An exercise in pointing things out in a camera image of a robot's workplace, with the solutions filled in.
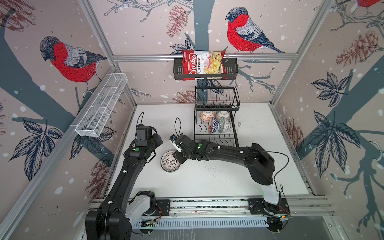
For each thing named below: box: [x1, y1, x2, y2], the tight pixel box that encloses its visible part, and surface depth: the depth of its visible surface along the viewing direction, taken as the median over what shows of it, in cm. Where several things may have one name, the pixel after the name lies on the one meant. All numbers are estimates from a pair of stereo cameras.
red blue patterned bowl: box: [208, 117, 220, 134], surface depth 97 cm
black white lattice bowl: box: [160, 150, 181, 173], surface depth 85 cm
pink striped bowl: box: [215, 110, 231, 123], surface depth 107 cm
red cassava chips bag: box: [182, 49, 229, 81], surface depth 89 cm
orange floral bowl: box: [200, 110, 215, 122], surface depth 109 cm
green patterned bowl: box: [218, 116, 231, 134], surface depth 97 cm
